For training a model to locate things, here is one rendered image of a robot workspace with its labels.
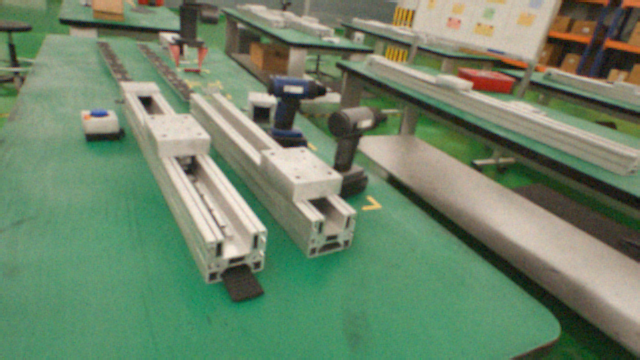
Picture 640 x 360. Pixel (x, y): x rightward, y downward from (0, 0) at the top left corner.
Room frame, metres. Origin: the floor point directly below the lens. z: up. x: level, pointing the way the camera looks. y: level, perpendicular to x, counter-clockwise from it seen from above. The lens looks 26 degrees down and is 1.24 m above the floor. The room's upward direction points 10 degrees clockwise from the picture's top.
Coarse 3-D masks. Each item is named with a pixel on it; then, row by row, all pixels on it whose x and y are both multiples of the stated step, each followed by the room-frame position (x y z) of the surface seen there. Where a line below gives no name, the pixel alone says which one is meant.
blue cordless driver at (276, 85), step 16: (272, 80) 1.09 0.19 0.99; (288, 80) 1.10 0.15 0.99; (304, 80) 1.12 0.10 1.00; (288, 96) 1.10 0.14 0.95; (304, 96) 1.11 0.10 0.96; (320, 96) 1.14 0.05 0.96; (288, 112) 1.11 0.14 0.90; (272, 128) 1.11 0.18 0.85; (288, 128) 1.11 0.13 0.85; (288, 144) 1.09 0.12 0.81; (304, 144) 1.10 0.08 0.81
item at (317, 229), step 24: (192, 96) 1.23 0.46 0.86; (216, 96) 1.27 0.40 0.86; (216, 120) 1.04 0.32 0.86; (240, 120) 1.08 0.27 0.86; (216, 144) 1.03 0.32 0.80; (240, 144) 0.90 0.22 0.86; (264, 144) 0.95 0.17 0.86; (240, 168) 0.88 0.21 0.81; (264, 192) 0.77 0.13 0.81; (288, 216) 0.67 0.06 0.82; (312, 216) 0.62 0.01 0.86; (336, 216) 0.67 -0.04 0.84; (312, 240) 0.61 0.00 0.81; (336, 240) 0.64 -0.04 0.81
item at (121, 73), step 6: (102, 42) 2.05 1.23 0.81; (102, 48) 1.91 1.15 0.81; (108, 48) 1.93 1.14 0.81; (108, 54) 1.81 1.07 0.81; (114, 54) 1.83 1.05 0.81; (108, 60) 1.70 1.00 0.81; (114, 60) 1.72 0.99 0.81; (114, 66) 1.62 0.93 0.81; (120, 66) 1.63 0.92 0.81; (114, 72) 1.53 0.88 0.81; (120, 72) 1.54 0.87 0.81; (126, 72) 1.56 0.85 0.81; (120, 78) 1.46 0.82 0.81; (126, 78) 1.47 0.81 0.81
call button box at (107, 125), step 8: (88, 112) 1.00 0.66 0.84; (112, 112) 1.03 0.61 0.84; (88, 120) 0.95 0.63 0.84; (96, 120) 0.96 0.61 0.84; (104, 120) 0.97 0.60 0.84; (112, 120) 0.98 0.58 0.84; (88, 128) 0.94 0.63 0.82; (96, 128) 0.95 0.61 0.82; (104, 128) 0.96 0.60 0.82; (112, 128) 0.97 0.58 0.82; (120, 128) 1.02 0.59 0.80; (88, 136) 0.94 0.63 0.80; (96, 136) 0.95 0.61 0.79; (104, 136) 0.96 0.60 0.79; (112, 136) 0.97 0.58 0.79
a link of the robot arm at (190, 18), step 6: (180, 6) 1.42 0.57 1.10; (186, 6) 1.42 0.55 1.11; (192, 6) 1.44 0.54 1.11; (198, 6) 1.45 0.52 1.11; (180, 12) 1.42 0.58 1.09; (186, 12) 1.41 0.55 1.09; (192, 12) 1.42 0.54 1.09; (198, 12) 1.46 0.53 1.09; (180, 18) 1.42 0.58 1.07; (186, 18) 1.41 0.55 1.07; (192, 18) 1.42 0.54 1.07; (198, 18) 1.46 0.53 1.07
